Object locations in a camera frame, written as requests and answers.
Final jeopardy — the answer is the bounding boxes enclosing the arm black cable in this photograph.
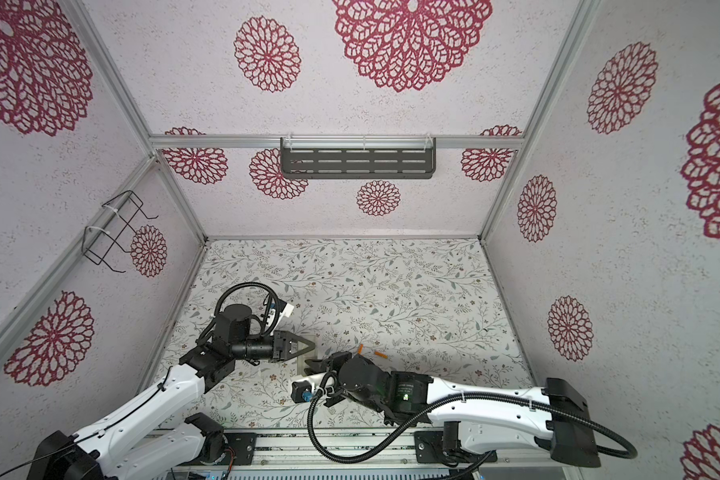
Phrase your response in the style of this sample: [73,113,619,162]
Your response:
[306,371,638,464]
[209,281,280,340]

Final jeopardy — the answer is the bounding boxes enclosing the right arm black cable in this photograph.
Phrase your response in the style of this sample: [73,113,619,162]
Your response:
[306,371,638,464]

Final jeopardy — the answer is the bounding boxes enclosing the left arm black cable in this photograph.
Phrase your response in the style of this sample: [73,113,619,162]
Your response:
[209,281,280,340]

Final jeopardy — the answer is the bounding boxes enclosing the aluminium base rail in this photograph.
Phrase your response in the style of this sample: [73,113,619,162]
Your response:
[155,427,565,472]

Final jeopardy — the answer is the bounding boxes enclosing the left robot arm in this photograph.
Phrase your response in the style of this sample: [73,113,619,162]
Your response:
[27,302,315,479]

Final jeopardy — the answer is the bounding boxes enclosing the black wire wall basket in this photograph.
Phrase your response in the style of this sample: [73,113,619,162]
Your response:
[80,189,158,274]

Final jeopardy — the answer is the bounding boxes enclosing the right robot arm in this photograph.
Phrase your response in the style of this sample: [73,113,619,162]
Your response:
[290,352,601,468]

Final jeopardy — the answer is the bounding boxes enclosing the white remote control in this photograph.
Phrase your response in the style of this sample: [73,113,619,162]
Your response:
[297,348,317,377]

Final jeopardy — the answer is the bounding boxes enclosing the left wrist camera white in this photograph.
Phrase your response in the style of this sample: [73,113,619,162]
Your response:
[265,299,295,328]

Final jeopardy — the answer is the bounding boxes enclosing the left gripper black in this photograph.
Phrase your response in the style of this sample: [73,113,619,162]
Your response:
[234,329,316,364]

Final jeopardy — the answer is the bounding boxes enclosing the dark grey wall shelf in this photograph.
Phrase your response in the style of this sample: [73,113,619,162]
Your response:
[280,138,437,180]

